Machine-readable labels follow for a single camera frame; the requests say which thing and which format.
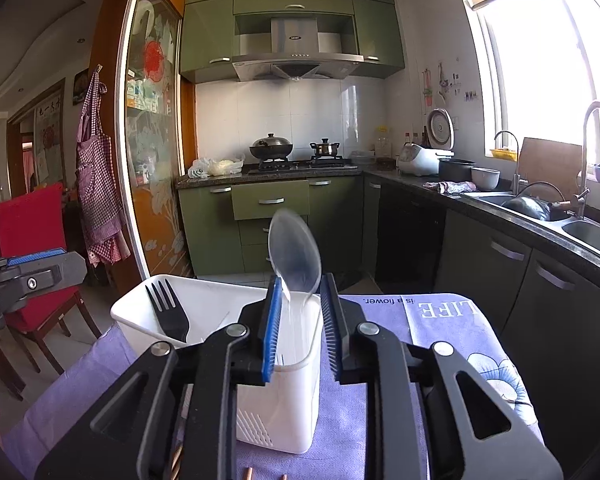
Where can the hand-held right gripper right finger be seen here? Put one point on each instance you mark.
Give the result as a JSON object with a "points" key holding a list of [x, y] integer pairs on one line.
{"points": [[332, 330]]}

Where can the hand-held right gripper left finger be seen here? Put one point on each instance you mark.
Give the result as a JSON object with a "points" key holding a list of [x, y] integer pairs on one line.
{"points": [[272, 330]]}

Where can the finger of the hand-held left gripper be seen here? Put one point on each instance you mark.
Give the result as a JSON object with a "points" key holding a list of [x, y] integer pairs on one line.
{"points": [[35, 257]]}

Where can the white plastic utensil holder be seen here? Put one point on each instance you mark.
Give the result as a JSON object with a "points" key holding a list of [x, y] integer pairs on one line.
{"points": [[290, 405]]}

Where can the clear plastic spoon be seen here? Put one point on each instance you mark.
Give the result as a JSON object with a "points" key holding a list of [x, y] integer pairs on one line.
{"points": [[295, 245]]}

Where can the red chair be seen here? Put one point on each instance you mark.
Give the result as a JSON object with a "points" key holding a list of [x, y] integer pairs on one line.
{"points": [[27, 220]]}

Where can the red checked apron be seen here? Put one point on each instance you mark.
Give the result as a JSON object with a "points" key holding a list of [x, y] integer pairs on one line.
{"points": [[97, 185]]}

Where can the purple floral tablecloth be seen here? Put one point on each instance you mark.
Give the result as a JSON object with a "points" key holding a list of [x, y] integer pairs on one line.
{"points": [[430, 322]]}

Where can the black plastic fork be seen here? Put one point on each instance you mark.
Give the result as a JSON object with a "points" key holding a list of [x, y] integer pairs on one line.
{"points": [[172, 317]]}

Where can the green lower cabinets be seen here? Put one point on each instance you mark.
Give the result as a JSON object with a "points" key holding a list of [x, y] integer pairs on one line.
{"points": [[210, 230]]}

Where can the green cabinets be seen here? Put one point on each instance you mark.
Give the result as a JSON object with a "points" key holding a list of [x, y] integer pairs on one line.
{"points": [[210, 230], [380, 30]]}

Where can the printed glass sliding door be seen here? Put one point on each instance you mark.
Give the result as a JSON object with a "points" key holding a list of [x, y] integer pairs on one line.
{"points": [[152, 160]]}

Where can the gas stove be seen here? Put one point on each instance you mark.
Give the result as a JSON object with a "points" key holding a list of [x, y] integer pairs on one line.
{"points": [[300, 165]]}

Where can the white plastic bags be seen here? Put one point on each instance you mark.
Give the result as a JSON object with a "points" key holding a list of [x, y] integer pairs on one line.
{"points": [[215, 166]]}

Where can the black wok with lid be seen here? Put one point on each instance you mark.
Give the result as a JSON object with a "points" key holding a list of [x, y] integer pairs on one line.
{"points": [[271, 149]]}

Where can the small steel pot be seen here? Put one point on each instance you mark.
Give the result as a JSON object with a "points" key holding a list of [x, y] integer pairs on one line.
{"points": [[325, 149]]}

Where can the crumpled dish rag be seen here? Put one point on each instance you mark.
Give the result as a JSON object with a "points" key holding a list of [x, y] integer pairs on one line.
{"points": [[450, 187]]}

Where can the white rice cooker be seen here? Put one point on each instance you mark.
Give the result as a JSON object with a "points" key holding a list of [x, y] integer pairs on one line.
{"points": [[420, 160]]}

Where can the clear plastic oil bottle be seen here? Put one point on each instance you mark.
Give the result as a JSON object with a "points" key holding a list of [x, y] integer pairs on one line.
{"points": [[382, 142]]}

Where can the black inner pot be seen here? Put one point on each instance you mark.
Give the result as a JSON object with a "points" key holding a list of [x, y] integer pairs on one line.
{"points": [[455, 170]]}

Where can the white bowl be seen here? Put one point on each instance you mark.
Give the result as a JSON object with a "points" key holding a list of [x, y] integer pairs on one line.
{"points": [[485, 179]]}

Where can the short steel faucet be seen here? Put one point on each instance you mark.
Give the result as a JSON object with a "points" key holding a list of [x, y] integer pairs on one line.
{"points": [[516, 170]]}

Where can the yellow tray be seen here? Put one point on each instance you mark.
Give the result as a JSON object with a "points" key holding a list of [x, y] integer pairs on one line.
{"points": [[504, 153]]}

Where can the steel sink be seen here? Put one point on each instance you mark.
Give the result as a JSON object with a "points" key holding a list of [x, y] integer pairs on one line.
{"points": [[585, 232]]}

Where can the wooden cutting board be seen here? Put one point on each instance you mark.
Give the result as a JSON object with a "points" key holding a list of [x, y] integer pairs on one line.
{"points": [[550, 165]]}

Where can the steel range hood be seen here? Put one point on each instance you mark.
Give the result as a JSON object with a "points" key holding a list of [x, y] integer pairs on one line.
{"points": [[295, 45]]}

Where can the green upper cabinets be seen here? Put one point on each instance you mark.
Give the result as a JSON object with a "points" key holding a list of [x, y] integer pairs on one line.
{"points": [[380, 30]]}

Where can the tall steel faucet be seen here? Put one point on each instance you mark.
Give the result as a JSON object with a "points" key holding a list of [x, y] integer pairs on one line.
{"points": [[586, 160]]}

